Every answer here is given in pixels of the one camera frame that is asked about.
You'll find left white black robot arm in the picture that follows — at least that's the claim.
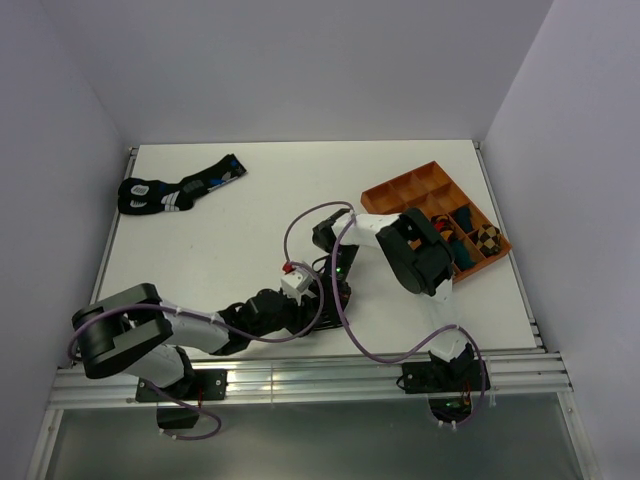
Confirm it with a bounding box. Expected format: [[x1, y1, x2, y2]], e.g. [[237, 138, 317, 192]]
[[68, 283, 325, 399]]

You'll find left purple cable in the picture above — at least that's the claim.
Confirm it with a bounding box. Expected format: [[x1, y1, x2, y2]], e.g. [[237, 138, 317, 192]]
[[67, 260, 326, 441]]

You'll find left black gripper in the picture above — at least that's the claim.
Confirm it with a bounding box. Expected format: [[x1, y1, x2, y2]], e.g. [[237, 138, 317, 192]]
[[249, 287, 324, 340]]

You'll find dark teal rolled sock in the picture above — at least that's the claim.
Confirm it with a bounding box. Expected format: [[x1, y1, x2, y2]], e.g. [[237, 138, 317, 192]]
[[452, 205, 474, 233]]

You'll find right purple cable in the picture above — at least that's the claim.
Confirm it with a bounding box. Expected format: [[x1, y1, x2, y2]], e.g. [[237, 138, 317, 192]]
[[283, 200, 489, 429]]

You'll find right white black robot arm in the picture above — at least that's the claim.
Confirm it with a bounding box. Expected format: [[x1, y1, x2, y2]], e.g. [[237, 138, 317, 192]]
[[312, 208, 489, 391]]

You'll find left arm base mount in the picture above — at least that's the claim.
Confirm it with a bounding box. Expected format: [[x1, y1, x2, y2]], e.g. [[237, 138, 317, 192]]
[[135, 368, 227, 403]]

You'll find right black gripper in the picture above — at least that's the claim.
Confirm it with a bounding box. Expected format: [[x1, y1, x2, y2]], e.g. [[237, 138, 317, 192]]
[[309, 243, 360, 325]]

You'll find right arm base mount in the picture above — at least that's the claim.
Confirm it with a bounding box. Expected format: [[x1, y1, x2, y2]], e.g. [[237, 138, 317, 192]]
[[396, 361, 491, 394]]

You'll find purple cable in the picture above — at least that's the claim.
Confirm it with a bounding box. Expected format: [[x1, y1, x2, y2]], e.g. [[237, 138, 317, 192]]
[[67, 260, 326, 441], [283, 200, 489, 429]]

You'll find aluminium frame rail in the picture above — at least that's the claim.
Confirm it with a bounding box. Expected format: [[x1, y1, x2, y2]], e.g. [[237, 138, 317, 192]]
[[27, 140, 601, 479]]

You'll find black white striped sock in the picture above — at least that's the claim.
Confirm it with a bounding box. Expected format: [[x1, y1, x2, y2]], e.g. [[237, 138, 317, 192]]
[[312, 308, 343, 332]]

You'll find black blue sport sock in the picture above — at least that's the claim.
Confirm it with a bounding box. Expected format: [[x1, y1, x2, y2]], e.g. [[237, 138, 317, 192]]
[[117, 154, 247, 216]]

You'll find orange compartment tray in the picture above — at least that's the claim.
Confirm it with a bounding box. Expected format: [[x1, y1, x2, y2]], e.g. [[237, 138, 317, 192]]
[[360, 161, 512, 283]]

